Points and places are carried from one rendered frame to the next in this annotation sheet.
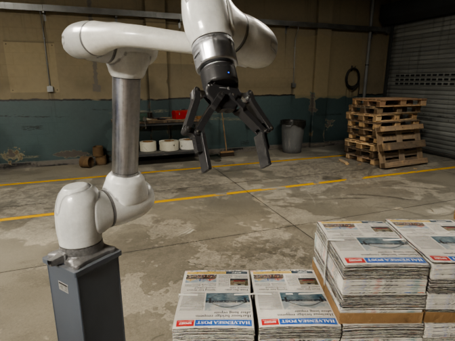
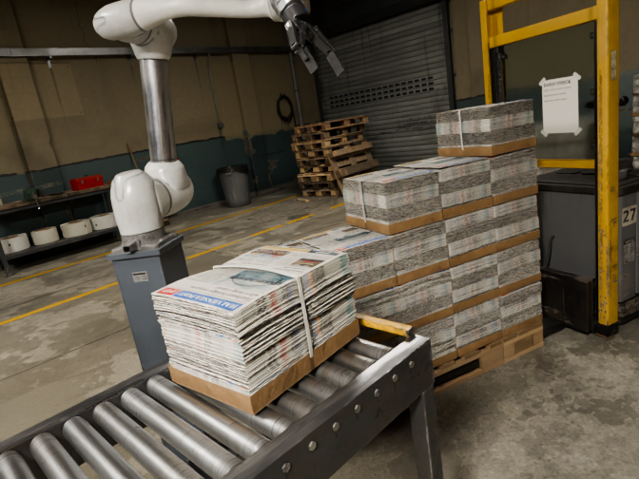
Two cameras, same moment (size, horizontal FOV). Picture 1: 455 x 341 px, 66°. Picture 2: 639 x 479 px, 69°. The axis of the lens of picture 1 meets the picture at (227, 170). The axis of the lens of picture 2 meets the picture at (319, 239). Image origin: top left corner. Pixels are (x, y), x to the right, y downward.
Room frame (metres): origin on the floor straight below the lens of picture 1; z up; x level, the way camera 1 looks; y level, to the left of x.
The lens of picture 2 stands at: (-0.60, 0.62, 1.35)
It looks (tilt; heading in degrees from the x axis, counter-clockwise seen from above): 14 degrees down; 337
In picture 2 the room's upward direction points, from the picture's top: 9 degrees counter-clockwise
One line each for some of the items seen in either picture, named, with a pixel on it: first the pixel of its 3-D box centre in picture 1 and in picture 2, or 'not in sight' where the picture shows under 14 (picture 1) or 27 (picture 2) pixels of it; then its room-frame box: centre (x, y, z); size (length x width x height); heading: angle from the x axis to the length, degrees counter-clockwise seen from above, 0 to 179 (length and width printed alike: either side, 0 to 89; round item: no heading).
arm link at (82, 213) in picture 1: (80, 212); (137, 200); (1.22, 0.55, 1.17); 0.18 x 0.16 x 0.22; 138
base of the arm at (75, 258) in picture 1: (77, 249); (142, 239); (1.20, 0.57, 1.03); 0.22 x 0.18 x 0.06; 147
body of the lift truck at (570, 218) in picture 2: not in sight; (591, 239); (1.22, -1.92, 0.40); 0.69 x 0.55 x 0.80; 1
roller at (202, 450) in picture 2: not in sight; (175, 431); (0.32, 0.62, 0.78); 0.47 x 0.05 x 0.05; 20
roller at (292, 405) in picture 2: not in sight; (249, 385); (0.38, 0.44, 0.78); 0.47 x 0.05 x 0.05; 20
